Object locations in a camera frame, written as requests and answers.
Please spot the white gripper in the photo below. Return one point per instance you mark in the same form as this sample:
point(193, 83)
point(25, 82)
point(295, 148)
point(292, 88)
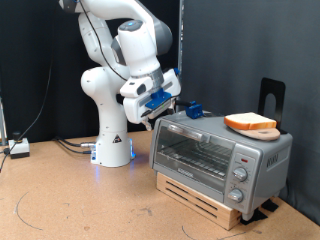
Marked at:
point(133, 106)

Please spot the blue spatula grip block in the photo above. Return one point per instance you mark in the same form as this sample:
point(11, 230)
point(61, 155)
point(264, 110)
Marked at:
point(194, 110)

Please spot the white bread slice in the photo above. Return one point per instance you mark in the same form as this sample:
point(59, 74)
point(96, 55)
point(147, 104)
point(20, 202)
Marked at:
point(248, 120)

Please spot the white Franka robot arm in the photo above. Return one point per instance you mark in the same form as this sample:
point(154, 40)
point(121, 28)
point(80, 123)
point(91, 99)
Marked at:
point(110, 133)

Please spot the silver oven knob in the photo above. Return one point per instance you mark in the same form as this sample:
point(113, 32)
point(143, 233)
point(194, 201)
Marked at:
point(240, 174)
point(235, 195)

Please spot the silver toaster oven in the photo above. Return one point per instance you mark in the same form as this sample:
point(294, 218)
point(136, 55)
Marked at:
point(266, 160)

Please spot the tall metal pole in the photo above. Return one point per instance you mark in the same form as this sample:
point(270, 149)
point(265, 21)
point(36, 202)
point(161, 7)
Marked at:
point(180, 33)

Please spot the slatted wooden block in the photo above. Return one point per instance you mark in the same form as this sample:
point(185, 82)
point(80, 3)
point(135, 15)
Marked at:
point(200, 203)

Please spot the round wooden cutting board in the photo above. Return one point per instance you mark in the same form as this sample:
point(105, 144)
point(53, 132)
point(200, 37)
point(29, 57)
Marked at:
point(263, 135)

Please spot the black metal bookend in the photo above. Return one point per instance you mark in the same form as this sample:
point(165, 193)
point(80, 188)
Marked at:
point(265, 86)

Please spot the black foam pad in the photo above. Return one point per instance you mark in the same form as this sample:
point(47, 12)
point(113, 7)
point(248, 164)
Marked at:
point(270, 205)
point(255, 216)

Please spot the black backdrop curtain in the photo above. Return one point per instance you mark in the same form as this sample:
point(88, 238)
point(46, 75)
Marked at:
point(33, 50)

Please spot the white emergency stop box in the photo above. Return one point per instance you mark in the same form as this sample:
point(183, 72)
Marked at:
point(19, 146)

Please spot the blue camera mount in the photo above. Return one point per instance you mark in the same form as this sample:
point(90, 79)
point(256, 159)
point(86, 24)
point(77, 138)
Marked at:
point(158, 98)

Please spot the short metal frame post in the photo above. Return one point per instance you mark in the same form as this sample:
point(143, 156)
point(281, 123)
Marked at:
point(2, 123)

